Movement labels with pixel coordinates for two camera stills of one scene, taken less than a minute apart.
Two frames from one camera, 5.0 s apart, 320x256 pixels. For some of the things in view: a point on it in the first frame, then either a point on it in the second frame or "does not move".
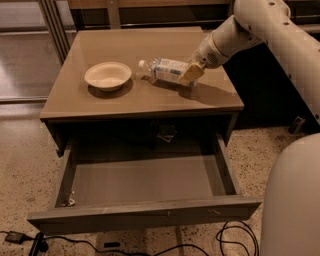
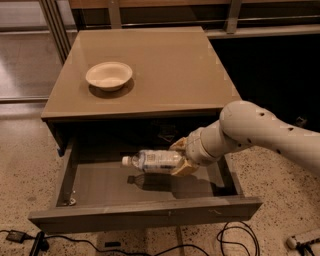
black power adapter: x=15 y=237 does not move
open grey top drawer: x=141 y=183 does not move
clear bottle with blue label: x=163 y=68 -> x=155 y=160
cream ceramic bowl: x=107 y=76 does not move
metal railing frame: x=62 y=16 does not move
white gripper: x=207 y=55 -> x=194 y=150
